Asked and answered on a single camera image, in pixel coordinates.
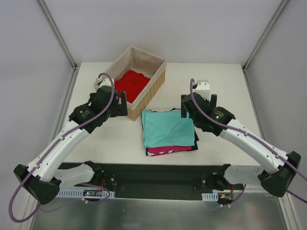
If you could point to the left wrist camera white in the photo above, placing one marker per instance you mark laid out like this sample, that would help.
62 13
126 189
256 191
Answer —
102 80

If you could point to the aluminium frame post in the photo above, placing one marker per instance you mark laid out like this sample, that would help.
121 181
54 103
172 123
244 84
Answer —
56 32
268 28

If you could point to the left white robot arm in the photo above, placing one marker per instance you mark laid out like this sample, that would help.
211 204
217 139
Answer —
42 177

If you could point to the left aluminium frame post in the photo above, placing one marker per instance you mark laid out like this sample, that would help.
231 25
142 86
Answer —
56 32

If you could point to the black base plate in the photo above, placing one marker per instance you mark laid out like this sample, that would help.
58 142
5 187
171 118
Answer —
171 182

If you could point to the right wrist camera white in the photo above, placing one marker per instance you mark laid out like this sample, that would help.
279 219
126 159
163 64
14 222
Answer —
202 87

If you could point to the black t shirt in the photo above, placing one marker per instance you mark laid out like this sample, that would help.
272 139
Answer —
197 141

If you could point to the red t shirt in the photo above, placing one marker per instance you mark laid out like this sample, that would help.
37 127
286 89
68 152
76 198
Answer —
132 83

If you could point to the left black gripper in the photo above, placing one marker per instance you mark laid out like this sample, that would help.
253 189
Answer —
119 105

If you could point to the wicker basket with cloth liner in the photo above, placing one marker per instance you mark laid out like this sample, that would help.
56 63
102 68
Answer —
149 65

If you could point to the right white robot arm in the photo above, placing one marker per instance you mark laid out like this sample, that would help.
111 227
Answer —
276 168

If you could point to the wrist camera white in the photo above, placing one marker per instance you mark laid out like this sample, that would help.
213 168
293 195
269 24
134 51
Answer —
202 87
102 80

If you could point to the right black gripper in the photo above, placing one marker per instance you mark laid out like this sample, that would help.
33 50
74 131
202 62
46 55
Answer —
198 103

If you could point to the right aluminium frame post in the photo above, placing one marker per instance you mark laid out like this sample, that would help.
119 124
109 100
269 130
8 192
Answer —
268 28

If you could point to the pink t shirt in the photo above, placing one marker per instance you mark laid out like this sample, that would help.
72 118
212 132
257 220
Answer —
166 150

